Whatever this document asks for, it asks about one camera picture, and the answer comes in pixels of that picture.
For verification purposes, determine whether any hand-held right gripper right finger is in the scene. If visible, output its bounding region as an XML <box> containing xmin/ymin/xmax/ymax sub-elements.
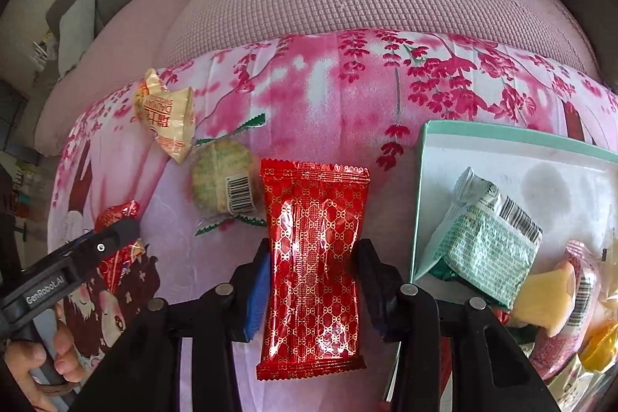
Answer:
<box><xmin>357</xmin><ymin>238</ymin><xmax>563</xmax><ymax>412</ymax></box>

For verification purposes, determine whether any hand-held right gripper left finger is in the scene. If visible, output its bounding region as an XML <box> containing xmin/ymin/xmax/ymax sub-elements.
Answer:
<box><xmin>70</xmin><ymin>238</ymin><xmax>271</xmax><ymax>412</ymax></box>

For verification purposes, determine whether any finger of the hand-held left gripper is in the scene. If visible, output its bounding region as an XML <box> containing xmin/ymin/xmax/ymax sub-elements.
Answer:
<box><xmin>65</xmin><ymin>217</ymin><xmax>141</xmax><ymax>270</ymax></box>

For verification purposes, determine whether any small red candy packet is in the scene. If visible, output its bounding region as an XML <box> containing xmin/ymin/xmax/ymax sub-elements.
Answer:
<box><xmin>94</xmin><ymin>200</ymin><xmax>146</xmax><ymax>292</ymax></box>

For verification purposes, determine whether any red gold-patterned packet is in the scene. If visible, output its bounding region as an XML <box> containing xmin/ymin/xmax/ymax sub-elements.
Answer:
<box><xmin>256</xmin><ymin>158</ymin><xmax>372</xmax><ymax>381</ymax></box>

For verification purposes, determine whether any green foil packet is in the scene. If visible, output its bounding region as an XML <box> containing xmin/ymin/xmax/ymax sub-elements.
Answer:
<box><xmin>425</xmin><ymin>167</ymin><xmax>543</xmax><ymax>307</ymax></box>

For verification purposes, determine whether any clear packet with round bun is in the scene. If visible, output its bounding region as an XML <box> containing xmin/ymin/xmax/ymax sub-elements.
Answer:
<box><xmin>509</xmin><ymin>241</ymin><xmax>618</xmax><ymax>340</ymax></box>

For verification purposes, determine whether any teal shallow cardboard box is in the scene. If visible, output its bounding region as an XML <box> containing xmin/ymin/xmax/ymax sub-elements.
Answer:
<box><xmin>384</xmin><ymin>120</ymin><xmax>618</xmax><ymax>412</ymax></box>

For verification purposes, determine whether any pink snack packet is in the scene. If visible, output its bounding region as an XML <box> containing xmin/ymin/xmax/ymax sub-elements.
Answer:
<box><xmin>528</xmin><ymin>330</ymin><xmax>587</xmax><ymax>380</ymax></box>

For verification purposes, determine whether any yellow soft bread packet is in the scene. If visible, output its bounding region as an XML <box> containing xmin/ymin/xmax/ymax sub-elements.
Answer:
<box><xmin>579</xmin><ymin>320</ymin><xmax>618</xmax><ymax>371</ymax></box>

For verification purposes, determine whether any person's left hand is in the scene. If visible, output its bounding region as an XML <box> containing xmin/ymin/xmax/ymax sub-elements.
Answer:
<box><xmin>5</xmin><ymin>303</ymin><xmax>87</xmax><ymax>410</ymax></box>

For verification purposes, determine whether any clear green-edged round biscuit packet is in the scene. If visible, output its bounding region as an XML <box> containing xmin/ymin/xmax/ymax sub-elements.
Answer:
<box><xmin>190</xmin><ymin>113</ymin><xmax>268</xmax><ymax>236</ymax></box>

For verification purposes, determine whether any cream yellow cake packet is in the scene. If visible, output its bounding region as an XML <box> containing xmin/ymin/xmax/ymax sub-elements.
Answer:
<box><xmin>132</xmin><ymin>69</ymin><xmax>196</xmax><ymax>165</ymax></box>

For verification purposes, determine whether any white pillow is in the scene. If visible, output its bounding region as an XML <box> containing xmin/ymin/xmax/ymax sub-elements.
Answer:
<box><xmin>58</xmin><ymin>0</ymin><xmax>97</xmax><ymax>77</ymax></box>

